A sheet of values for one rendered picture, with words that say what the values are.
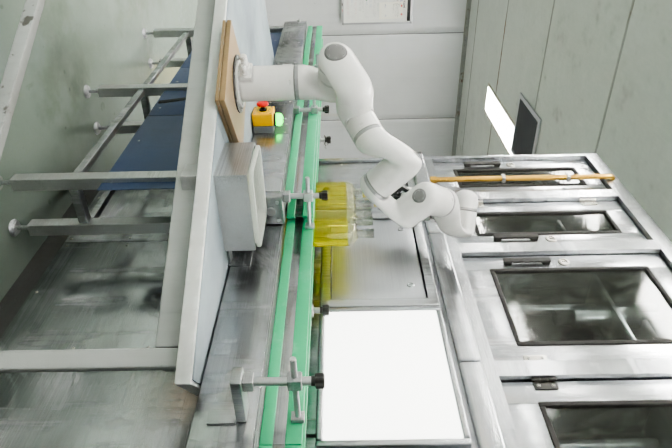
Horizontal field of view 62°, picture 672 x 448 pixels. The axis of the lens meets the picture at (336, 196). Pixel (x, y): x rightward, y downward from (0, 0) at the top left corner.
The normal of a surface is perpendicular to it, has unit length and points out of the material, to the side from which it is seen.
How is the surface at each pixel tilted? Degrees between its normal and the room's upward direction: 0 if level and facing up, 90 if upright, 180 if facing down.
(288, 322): 90
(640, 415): 90
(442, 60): 90
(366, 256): 90
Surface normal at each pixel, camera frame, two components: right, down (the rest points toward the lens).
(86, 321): -0.02, -0.85
